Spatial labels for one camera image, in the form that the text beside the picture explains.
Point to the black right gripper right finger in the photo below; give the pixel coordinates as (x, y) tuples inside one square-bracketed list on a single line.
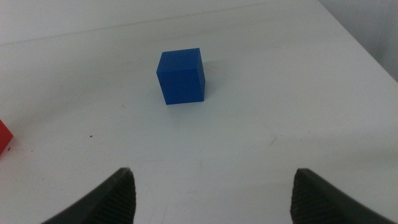
[(317, 202)]

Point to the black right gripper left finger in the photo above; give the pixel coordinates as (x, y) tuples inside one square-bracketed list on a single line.
[(112, 202)]

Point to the red cube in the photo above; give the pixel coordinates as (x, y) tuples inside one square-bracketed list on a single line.
[(4, 137)]

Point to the blue cube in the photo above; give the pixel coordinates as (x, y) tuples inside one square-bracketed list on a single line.
[(181, 77)]

